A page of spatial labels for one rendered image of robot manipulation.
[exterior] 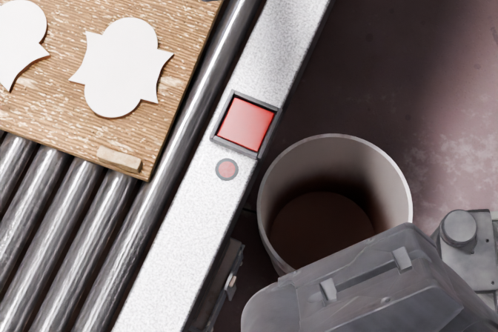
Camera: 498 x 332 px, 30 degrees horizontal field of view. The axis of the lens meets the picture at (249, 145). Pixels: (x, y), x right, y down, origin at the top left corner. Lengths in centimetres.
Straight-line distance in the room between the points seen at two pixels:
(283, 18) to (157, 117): 23
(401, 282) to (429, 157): 174
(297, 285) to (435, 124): 174
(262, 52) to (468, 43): 112
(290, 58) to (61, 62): 32
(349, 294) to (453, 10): 190
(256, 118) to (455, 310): 79
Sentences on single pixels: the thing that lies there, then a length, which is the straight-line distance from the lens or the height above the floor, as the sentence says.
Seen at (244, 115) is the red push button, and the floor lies 93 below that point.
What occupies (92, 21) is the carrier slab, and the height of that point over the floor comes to 94.
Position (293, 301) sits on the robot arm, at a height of 158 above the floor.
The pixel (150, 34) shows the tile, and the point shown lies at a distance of 129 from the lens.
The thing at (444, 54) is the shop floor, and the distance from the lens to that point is 233.
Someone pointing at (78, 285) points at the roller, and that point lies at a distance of 124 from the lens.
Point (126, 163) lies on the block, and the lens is 121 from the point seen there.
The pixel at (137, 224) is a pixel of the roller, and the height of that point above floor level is 92.
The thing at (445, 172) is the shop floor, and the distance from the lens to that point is 224.
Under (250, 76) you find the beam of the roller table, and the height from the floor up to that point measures 92.
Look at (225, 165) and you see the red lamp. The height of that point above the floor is 92.
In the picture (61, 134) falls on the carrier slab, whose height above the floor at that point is 94.
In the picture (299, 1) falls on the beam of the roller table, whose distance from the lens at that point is 133.
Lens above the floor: 212
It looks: 73 degrees down
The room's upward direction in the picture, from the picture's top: 2 degrees counter-clockwise
